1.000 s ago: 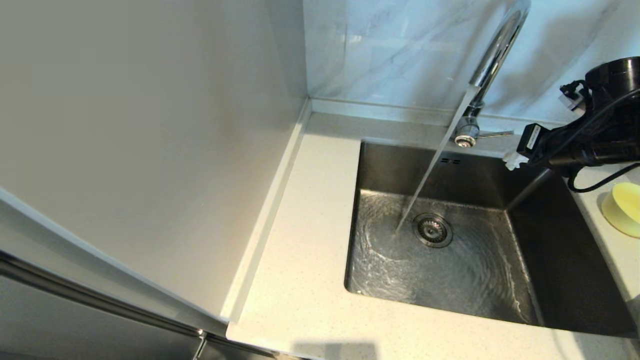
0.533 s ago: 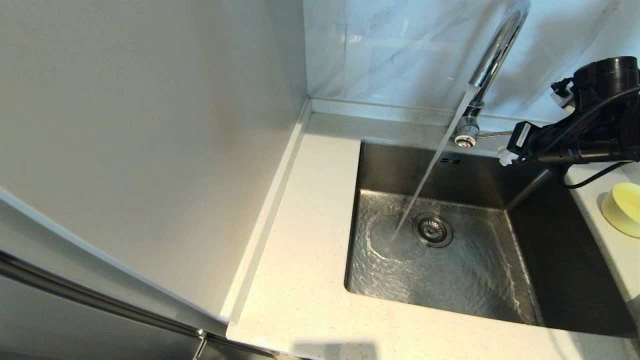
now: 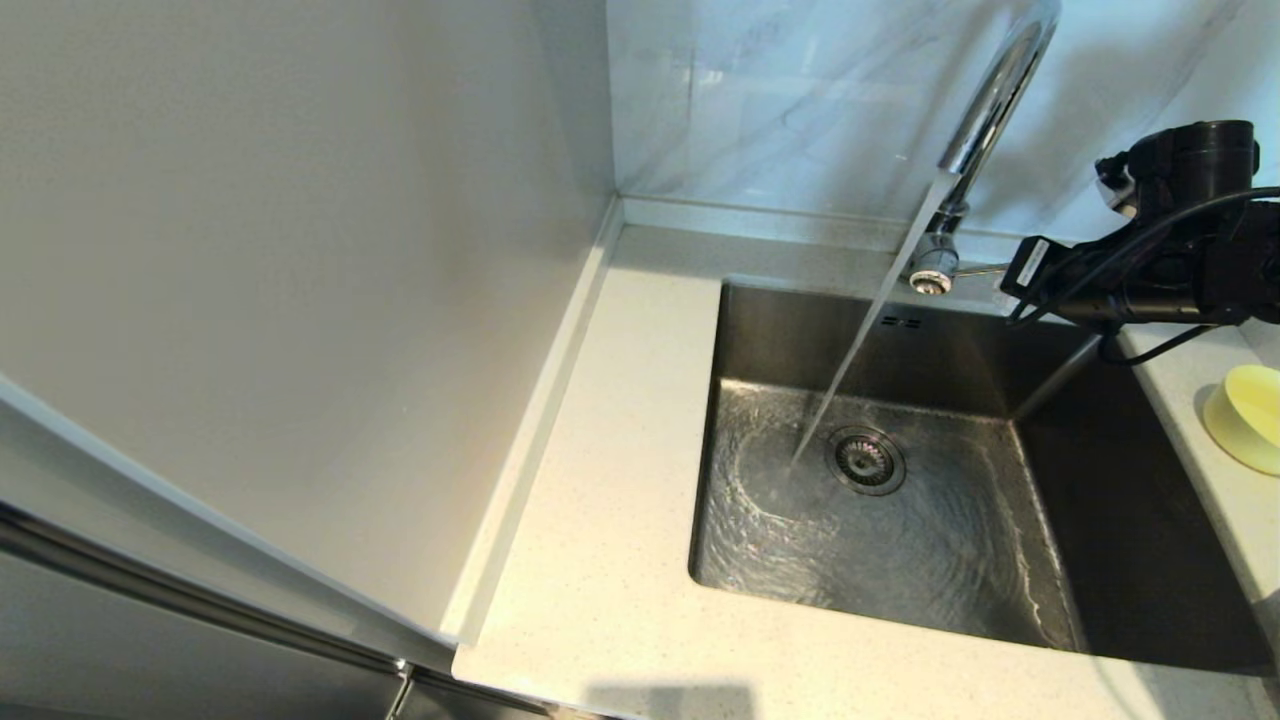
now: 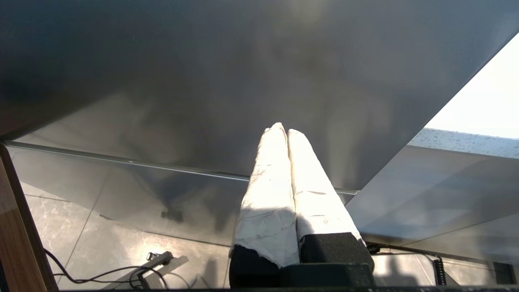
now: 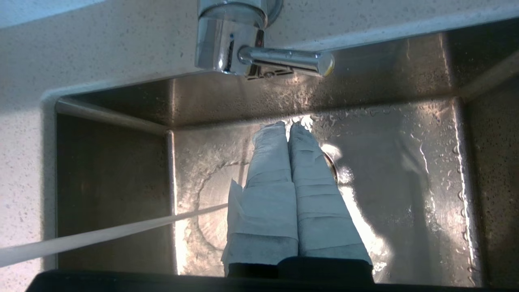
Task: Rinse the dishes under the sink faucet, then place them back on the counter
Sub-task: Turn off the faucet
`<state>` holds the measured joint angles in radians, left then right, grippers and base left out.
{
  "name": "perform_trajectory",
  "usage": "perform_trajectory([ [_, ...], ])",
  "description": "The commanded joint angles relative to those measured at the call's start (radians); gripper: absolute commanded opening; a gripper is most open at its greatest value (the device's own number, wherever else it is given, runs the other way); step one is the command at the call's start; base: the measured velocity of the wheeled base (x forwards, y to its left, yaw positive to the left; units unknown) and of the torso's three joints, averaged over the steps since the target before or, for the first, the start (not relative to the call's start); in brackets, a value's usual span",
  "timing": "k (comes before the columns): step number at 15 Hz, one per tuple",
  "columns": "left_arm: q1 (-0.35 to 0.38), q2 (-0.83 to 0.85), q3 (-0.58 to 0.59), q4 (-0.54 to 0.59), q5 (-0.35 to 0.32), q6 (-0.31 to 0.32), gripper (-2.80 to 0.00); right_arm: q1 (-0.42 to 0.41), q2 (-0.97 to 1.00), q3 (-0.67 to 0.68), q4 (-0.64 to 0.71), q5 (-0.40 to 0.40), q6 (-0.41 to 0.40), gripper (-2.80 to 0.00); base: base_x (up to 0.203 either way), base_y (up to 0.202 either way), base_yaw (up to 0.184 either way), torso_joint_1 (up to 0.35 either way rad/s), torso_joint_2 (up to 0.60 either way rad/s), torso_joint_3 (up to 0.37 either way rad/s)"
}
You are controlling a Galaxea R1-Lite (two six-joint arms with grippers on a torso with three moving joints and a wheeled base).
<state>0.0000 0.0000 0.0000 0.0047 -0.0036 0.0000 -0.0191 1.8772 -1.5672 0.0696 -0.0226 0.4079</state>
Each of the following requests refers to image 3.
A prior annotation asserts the chrome gooseneck faucet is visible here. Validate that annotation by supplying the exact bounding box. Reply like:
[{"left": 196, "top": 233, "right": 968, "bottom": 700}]
[{"left": 905, "top": 0, "right": 1063, "bottom": 298}]

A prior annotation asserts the yellow bowl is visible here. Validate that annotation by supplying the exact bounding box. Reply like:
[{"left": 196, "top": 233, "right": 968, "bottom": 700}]
[{"left": 1202, "top": 364, "right": 1280, "bottom": 477}]

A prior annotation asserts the stainless steel sink basin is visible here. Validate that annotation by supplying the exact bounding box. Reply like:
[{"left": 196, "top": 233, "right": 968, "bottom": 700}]
[{"left": 688, "top": 280, "right": 1277, "bottom": 674}]

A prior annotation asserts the running water stream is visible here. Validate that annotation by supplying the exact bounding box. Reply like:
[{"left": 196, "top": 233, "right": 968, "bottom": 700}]
[{"left": 788, "top": 170, "right": 959, "bottom": 473}]

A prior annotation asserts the round metal drain strainer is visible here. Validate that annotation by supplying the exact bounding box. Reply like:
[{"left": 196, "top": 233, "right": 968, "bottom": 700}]
[{"left": 826, "top": 426, "right": 908, "bottom": 498}]

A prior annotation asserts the tall white cabinet side panel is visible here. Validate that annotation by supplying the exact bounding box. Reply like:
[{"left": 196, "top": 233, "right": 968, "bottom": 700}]
[{"left": 0, "top": 0, "right": 623, "bottom": 647}]

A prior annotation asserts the large stainless steel appliance door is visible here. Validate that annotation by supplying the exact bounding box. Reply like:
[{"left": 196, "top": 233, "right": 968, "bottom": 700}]
[{"left": 0, "top": 498, "right": 553, "bottom": 720}]

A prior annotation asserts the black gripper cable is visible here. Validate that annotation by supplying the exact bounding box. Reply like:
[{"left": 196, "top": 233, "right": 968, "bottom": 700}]
[{"left": 1005, "top": 186, "right": 1280, "bottom": 367}]

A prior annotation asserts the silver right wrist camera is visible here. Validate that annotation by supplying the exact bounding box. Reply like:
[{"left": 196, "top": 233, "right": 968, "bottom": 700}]
[{"left": 1094, "top": 155, "right": 1143, "bottom": 217}]

